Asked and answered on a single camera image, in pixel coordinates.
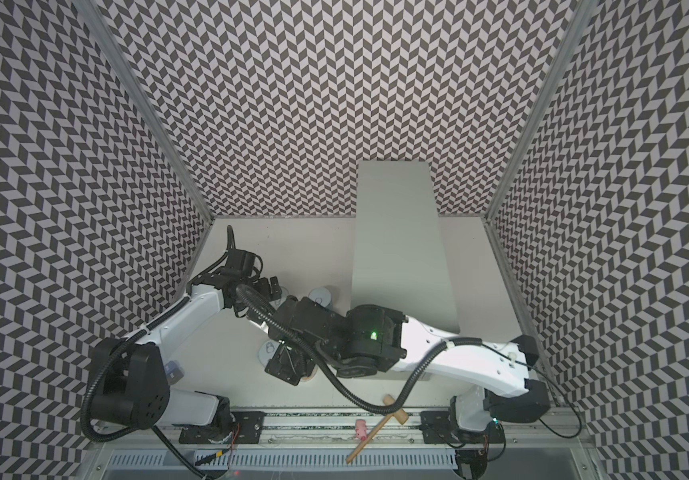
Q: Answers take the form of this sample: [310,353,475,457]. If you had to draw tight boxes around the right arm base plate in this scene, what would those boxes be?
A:
[420,410,505,446]

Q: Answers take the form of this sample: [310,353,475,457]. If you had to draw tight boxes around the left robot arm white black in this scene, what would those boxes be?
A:
[78,227,282,443]

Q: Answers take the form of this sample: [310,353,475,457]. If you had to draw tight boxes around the white vent grille strip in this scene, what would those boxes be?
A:
[108,449,458,472]

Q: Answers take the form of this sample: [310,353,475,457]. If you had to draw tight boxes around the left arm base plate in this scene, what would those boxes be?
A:
[178,411,266,446]

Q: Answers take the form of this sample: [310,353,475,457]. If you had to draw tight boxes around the small blue grey block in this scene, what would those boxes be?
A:
[164,360,184,385]

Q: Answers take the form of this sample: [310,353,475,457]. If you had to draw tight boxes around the orange label can front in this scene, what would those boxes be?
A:
[300,365,318,382]

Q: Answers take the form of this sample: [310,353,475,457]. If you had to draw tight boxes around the grey metal cabinet box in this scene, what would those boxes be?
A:
[352,161,460,333]

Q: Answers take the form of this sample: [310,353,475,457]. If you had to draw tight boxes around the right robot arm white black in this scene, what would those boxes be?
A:
[236,284,556,433]

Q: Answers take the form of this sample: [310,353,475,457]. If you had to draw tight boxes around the can teal label back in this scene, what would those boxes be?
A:
[308,287,332,308]

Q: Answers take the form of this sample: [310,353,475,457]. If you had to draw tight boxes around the aluminium rail frame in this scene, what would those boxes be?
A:
[76,406,604,480]

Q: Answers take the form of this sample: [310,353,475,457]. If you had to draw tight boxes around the wooden mallet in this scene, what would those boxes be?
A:
[346,408,410,465]

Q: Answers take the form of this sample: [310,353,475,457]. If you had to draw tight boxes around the small pink toy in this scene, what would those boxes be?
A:
[355,419,368,441]

